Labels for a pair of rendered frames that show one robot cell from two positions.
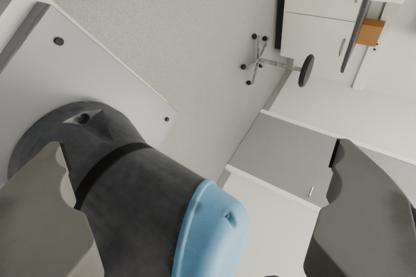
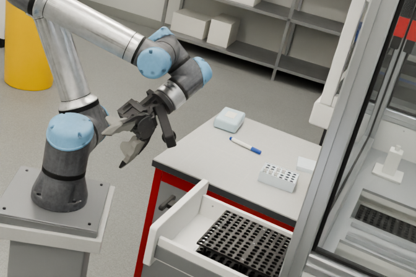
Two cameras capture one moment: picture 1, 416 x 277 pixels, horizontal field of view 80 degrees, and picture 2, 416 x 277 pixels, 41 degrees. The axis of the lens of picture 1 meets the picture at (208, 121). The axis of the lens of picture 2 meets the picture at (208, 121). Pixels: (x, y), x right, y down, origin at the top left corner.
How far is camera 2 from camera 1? 143 cm
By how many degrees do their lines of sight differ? 95
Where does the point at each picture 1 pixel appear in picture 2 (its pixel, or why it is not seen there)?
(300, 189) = not seen: outside the picture
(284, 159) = not seen: outside the picture
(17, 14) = (99, 234)
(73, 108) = (75, 206)
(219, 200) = (77, 141)
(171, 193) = (83, 153)
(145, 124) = (22, 206)
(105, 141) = (76, 185)
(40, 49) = (93, 221)
